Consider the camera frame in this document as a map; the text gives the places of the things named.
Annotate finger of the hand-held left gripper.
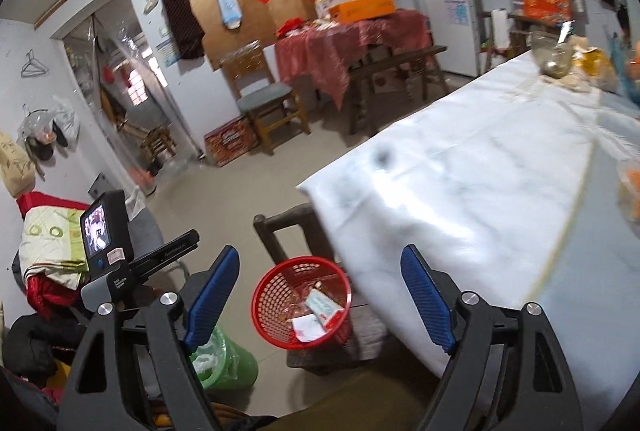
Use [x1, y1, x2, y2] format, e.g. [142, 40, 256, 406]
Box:
[129, 231, 201, 282]

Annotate pale plastic bucket liner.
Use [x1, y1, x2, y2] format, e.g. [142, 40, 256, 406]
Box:
[191, 328, 236, 384]

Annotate long orange box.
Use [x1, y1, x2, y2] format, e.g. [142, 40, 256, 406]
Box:
[329, 0, 396, 24]

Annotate white plastic bag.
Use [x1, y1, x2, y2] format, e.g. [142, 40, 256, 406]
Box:
[50, 96, 81, 147]

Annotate white paper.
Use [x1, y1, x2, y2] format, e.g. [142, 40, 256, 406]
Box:
[290, 315, 326, 343]

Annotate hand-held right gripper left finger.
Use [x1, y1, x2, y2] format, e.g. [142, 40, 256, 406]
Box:
[56, 245, 241, 431]

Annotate orange printed carton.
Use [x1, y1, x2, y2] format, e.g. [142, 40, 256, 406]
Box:
[204, 116, 261, 168]

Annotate dark wooden chair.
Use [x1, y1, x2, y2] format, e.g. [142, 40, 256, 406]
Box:
[253, 202, 391, 369]

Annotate olive dark cloth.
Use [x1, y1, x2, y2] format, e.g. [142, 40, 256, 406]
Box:
[220, 363, 451, 431]

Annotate green plastic bucket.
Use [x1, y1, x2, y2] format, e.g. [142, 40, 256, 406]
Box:
[190, 326, 259, 394]

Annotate red quilt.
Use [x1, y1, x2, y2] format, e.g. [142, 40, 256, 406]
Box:
[15, 191, 87, 319]

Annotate white blue notice sheet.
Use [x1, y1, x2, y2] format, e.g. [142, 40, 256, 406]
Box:
[445, 0, 468, 26]

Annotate dark wooden bench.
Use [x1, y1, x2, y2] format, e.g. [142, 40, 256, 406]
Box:
[345, 45, 451, 136]

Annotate blue wall notice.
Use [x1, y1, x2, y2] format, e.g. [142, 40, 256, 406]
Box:
[155, 38, 178, 67]

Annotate beige cloth bag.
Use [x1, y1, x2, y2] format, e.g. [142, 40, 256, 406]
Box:
[0, 131, 36, 197]

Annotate clear plastic bag dark contents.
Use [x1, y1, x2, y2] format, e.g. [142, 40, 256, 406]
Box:
[17, 108, 53, 162]

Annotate pack of face masks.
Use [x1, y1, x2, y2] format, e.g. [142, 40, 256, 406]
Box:
[216, 0, 243, 31]

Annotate cream patterned quilt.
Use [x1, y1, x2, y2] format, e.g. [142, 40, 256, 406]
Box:
[20, 206, 91, 289]

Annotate wooden chair grey cushion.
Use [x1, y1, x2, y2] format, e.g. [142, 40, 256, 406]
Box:
[220, 42, 311, 156]

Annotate red patterned tablecloth table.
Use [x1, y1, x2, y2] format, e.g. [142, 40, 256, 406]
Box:
[275, 8, 433, 109]

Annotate black jacket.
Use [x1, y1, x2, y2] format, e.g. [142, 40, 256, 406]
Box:
[2, 313, 91, 387]

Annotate red plastic mesh basket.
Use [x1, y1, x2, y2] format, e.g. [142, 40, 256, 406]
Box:
[251, 256, 352, 351]

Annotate small wooden stool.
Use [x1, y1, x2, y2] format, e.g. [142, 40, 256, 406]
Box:
[140, 126, 177, 164]

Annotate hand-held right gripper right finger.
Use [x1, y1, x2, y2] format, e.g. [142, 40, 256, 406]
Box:
[400, 244, 584, 431]

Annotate red gift box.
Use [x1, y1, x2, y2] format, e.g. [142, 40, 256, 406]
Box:
[519, 0, 573, 24]

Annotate clear plastic door curtain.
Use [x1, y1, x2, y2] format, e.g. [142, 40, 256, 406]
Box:
[65, 8, 201, 182]

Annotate red cloth pile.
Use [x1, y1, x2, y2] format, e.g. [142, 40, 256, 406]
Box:
[277, 17, 313, 37]

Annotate table with white cloth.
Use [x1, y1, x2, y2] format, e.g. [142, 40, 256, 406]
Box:
[296, 46, 640, 417]

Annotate paper towel roll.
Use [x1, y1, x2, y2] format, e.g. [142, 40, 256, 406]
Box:
[492, 8, 510, 49]

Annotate yellow snack bag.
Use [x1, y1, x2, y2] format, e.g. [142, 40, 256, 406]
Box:
[570, 46, 621, 94]

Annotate dark hanging garment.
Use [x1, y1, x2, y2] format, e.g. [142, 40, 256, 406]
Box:
[160, 0, 207, 61]

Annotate wire clothes hanger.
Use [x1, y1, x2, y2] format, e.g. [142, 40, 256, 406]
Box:
[21, 50, 50, 78]

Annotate glass bowl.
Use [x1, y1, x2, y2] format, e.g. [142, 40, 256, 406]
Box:
[530, 28, 573, 78]

